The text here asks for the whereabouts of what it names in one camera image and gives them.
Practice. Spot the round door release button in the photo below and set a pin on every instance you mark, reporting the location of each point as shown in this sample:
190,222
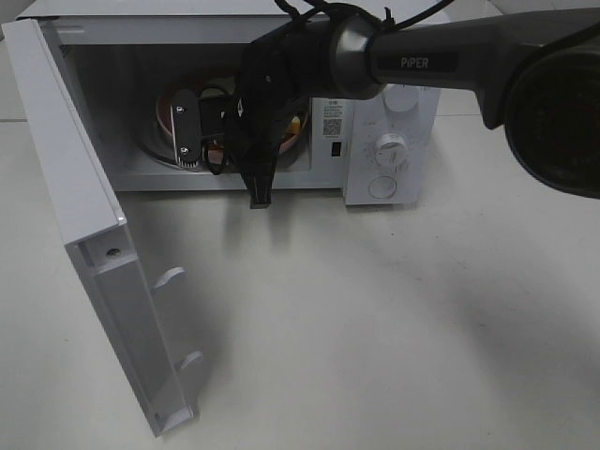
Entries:
382,187

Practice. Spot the pink round plate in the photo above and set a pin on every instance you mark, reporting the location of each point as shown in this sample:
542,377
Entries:
204,85

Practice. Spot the white microwave oven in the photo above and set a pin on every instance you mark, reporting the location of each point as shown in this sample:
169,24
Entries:
97,79

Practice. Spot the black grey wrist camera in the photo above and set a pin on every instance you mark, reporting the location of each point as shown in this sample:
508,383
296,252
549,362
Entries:
185,118

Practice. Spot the white upper power knob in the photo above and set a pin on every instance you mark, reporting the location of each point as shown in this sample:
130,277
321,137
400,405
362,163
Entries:
400,98

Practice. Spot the glass microwave turntable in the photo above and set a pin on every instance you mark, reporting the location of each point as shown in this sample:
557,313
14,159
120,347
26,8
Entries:
294,151

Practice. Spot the white bread sandwich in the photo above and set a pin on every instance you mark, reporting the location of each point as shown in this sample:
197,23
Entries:
216,147

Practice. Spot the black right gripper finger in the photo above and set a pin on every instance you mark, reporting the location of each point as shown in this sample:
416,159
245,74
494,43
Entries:
258,178

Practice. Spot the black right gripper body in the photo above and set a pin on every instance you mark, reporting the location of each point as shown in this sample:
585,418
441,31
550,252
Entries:
270,89

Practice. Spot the white microwave door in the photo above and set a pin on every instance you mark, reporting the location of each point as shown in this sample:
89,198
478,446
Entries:
92,224

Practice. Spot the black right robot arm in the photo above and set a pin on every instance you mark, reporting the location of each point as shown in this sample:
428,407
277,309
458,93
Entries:
534,74

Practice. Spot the white timer knob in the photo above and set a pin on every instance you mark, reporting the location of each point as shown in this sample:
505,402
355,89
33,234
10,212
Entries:
391,150

